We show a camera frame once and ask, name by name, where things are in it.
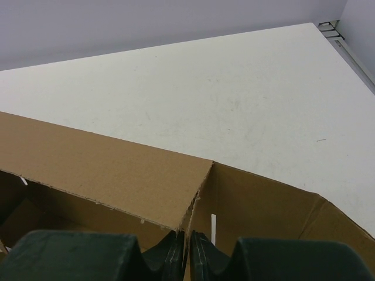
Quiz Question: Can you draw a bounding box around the brown cardboard box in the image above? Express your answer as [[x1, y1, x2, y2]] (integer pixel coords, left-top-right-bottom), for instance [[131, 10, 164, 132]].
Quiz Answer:
[[1, 113, 374, 268]]

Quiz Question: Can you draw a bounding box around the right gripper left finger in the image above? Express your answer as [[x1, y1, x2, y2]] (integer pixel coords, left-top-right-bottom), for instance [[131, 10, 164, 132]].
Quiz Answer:
[[1, 230, 185, 280]]

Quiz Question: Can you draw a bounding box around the right aluminium side rail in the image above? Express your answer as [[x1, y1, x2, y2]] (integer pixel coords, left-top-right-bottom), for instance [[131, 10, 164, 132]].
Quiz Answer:
[[318, 19, 375, 96]]

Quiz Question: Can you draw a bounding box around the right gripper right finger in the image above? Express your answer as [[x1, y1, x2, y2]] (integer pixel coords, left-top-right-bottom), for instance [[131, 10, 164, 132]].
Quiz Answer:
[[190, 231, 374, 280]]

